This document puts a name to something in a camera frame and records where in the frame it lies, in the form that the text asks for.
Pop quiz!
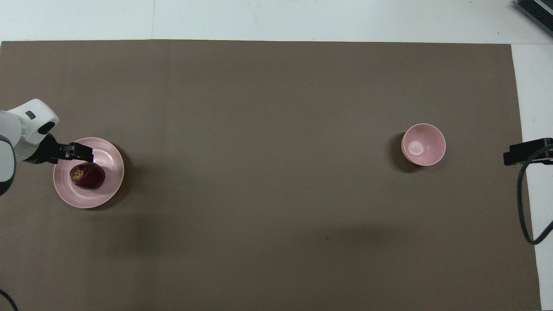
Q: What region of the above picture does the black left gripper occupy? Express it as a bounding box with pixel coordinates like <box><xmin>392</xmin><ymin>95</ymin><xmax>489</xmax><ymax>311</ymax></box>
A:
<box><xmin>26</xmin><ymin>134</ymin><xmax>94</xmax><ymax>165</ymax></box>

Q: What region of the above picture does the dark red apple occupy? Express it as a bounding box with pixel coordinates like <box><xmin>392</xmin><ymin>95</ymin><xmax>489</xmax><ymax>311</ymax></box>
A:
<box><xmin>70</xmin><ymin>162</ymin><xmax>106</xmax><ymax>190</ymax></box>

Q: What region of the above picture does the pink plate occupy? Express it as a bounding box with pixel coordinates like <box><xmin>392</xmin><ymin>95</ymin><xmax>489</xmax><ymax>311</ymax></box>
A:
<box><xmin>53</xmin><ymin>137</ymin><xmax>125</xmax><ymax>209</ymax></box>

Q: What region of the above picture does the pink bowl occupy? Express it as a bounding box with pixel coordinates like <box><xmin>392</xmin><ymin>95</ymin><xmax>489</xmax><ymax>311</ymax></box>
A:
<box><xmin>401</xmin><ymin>123</ymin><xmax>447</xmax><ymax>167</ymax></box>

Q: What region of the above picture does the black ribbed device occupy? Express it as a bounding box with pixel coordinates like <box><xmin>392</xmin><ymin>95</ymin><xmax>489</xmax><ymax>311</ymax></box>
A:
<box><xmin>515</xmin><ymin>0</ymin><xmax>553</xmax><ymax>24</ymax></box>

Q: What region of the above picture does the brown table mat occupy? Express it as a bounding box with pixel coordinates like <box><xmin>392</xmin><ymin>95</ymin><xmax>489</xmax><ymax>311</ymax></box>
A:
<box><xmin>0</xmin><ymin>40</ymin><xmax>541</xmax><ymax>311</ymax></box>

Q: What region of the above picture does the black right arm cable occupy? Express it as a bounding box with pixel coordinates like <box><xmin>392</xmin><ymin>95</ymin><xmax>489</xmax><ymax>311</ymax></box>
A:
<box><xmin>517</xmin><ymin>147</ymin><xmax>553</xmax><ymax>245</ymax></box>

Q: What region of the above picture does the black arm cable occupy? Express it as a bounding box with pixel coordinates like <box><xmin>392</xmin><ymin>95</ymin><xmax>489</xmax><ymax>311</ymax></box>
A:
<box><xmin>517</xmin><ymin>147</ymin><xmax>553</xmax><ymax>245</ymax></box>
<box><xmin>0</xmin><ymin>289</ymin><xmax>19</xmax><ymax>311</ymax></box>

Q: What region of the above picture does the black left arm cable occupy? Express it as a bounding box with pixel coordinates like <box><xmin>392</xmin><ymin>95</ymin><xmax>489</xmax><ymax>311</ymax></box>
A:
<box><xmin>0</xmin><ymin>289</ymin><xmax>19</xmax><ymax>311</ymax></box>

